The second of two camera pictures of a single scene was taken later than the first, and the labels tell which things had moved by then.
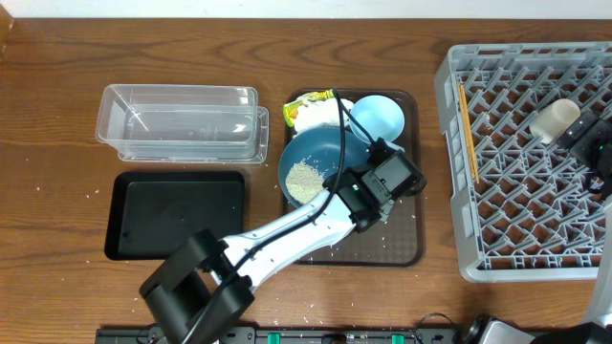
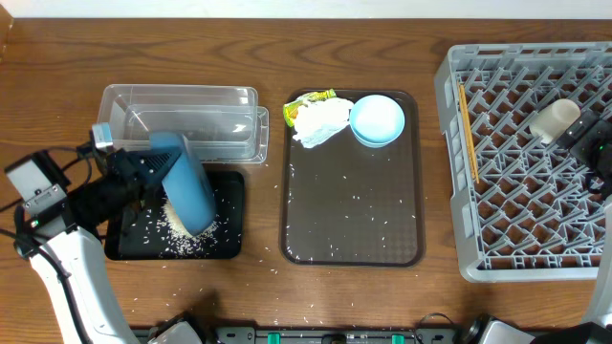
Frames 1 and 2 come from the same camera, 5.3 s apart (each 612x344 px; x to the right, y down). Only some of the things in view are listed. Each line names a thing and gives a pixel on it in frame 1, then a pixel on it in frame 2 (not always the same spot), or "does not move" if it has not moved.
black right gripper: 586,144 does not move
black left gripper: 379,151 to 127,168
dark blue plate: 320,147 to 187,187
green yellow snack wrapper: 291,110 does not move
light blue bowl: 380,116 does not move
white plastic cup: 552,119 does not move
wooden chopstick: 469,133 does not move
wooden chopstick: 469,132 does not move
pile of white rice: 302,182 to 177,235
